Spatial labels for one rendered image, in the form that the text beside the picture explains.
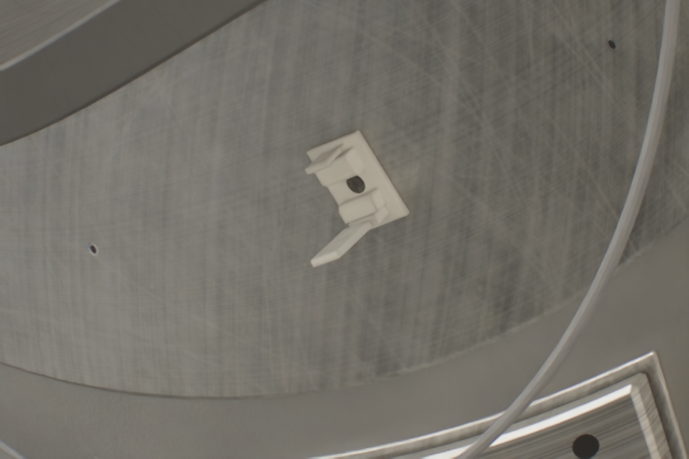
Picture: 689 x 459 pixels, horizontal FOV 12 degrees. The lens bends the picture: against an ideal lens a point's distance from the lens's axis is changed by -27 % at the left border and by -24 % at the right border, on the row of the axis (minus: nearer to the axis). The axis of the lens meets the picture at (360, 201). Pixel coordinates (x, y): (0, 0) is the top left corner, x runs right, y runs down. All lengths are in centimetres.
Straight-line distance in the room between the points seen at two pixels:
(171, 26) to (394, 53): 6
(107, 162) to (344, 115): 8
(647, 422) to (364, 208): 11
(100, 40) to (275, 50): 6
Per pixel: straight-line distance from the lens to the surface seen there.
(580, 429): 96
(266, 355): 101
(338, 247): 95
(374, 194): 96
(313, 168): 96
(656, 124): 87
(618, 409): 95
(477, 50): 93
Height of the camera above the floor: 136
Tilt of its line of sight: 36 degrees down
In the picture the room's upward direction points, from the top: 5 degrees clockwise
